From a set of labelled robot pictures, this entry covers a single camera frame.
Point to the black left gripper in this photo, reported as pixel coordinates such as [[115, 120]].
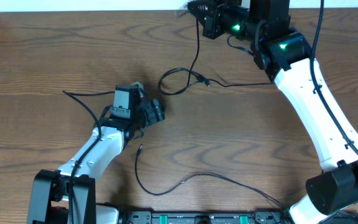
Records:
[[155, 111]]

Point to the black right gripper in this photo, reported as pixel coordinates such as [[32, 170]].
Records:
[[211, 28]]

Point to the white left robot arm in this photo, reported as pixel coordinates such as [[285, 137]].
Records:
[[68, 194]]

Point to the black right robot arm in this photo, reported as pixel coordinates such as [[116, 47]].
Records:
[[289, 61]]

